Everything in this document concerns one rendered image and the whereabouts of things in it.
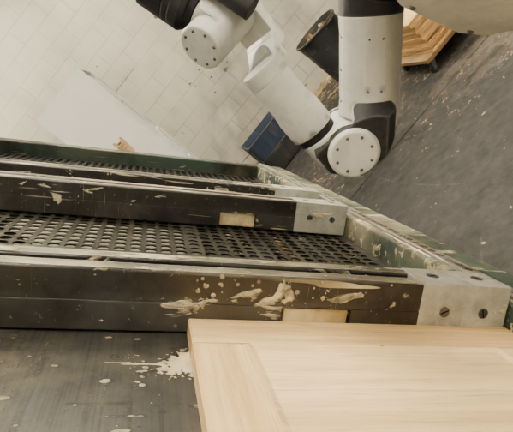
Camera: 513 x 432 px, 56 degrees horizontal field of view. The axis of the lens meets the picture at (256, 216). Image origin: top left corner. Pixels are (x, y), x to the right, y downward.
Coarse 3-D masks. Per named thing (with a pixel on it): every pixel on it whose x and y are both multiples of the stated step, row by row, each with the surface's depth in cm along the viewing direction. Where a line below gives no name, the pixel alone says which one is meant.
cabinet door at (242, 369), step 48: (192, 336) 48; (240, 336) 49; (288, 336) 51; (336, 336) 52; (384, 336) 54; (432, 336) 56; (480, 336) 58; (240, 384) 40; (288, 384) 42; (336, 384) 43; (384, 384) 44; (432, 384) 45; (480, 384) 46
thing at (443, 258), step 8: (272, 168) 198; (280, 176) 175; (288, 176) 176; (296, 184) 156; (304, 184) 156; (320, 192) 142; (328, 200) 128; (336, 200) 130; (352, 208) 119; (360, 216) 109; (368, 216) 110; (376, 224) 102; (384, 224) 103; (392, 232) 95; (400, 232) 96; (408, 240) 90; (416, 240) 90; (416, 248) 86; (424, 248) 85; (432, 248) 86; (432, 256) 81; (440, 256) 80; (448, 256) 81; (448, 264) 76; (456, 264) 77; (464, 264) 77; (480, 272) 73; (512, 288) 66; (512, 296) 63
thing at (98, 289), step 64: (0, 256) 48; (64, 256) 52; (128, 256) 54; (192, 256) 57; (0, 320) 48; (64, 320) 49; (128, 320) 51; (256, 320) 54; (384, 320) 58; (448, 320) 59
